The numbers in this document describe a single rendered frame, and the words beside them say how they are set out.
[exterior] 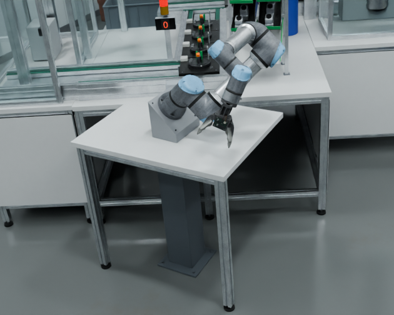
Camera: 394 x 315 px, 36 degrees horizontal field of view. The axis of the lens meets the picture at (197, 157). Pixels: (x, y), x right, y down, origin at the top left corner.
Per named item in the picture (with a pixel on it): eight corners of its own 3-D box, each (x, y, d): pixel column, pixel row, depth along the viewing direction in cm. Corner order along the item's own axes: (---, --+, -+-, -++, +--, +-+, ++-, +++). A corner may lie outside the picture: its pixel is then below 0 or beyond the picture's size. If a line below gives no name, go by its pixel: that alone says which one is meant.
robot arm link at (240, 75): (254, 69, 251) (251, 73, 243) (244, 93, 255) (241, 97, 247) (237, 62, 252) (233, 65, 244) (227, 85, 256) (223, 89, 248)
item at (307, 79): (331, 97, 343) (331, 92, 341) (72, 111, 353) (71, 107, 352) (302, 20, 464) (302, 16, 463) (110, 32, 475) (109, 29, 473)
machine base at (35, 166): (95, 223, 397) (71, 105, 353) (2, 227, 401) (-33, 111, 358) (124, 126, 516) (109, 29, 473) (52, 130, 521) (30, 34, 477)
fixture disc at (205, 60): (211, 68, 357) (211, 65, 356) (187, 70, 358) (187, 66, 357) (211, 59, 369) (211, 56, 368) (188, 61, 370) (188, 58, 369)
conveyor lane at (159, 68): (220, 88, 358) (219, 72, 353) (81, 96, 364) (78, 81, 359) (220, 70, 382) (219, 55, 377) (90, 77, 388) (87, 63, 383)
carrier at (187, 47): (219, 58, 375) (218, 39, 369) (181, 60, 377) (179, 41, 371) (219, 45, 396) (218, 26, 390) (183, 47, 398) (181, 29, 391)
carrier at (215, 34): (219, 45, 396) (218, 26, 390) (183, 47, 398) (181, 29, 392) (219, 32, 417) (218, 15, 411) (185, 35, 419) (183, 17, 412)
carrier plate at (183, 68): (219, 74, 353) (219, 70, 352) (179, 77, 355) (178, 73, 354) (219, 59, 374) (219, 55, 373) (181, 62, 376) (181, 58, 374)
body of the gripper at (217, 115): (209, 125, 253) (219, 100, 248) (212, 120, 261) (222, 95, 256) (225, 133, 252) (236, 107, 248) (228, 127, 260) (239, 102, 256)
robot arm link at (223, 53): (254, 9, 290) (217, 39, 251) (270, 25, 291) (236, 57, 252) (239, 25, 297) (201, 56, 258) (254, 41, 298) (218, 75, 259)
